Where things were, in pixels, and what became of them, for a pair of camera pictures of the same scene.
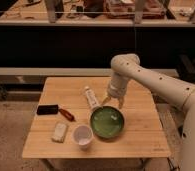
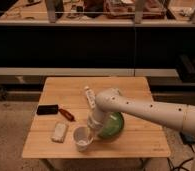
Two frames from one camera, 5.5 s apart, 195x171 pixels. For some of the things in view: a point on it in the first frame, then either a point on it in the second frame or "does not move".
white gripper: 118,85 → 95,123
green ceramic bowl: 107,122 does not move
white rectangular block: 59,133 does not move
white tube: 93,101 does not move
